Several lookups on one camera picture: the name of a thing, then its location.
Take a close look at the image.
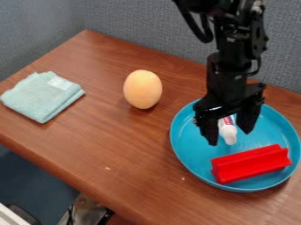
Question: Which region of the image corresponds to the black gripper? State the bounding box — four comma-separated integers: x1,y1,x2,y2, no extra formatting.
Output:
192,53,266,146

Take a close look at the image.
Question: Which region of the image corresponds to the white toothpaste tube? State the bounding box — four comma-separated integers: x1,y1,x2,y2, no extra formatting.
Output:
218,116,238,145

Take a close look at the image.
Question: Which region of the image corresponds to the blue round plate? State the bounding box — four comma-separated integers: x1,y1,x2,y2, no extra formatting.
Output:
169,101,301,192

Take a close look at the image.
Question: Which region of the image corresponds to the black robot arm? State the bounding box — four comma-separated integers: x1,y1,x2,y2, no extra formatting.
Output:
171,0,268,146

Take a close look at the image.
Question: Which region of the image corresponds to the light green folded cloth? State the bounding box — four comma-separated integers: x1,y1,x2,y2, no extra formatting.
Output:
0,71,84,124

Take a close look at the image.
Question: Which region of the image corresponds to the red plastic block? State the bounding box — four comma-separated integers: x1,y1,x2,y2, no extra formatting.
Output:
211,144,293,185

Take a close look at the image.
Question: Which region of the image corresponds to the orange egg-shaped object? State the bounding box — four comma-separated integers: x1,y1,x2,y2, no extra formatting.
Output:
123,69,161,109

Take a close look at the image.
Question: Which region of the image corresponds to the grey bag under table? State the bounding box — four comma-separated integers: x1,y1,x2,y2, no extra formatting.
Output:
57,193,113,225

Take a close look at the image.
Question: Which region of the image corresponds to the white object bottom left corner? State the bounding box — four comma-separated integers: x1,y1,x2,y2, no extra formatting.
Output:
0,203,29,225

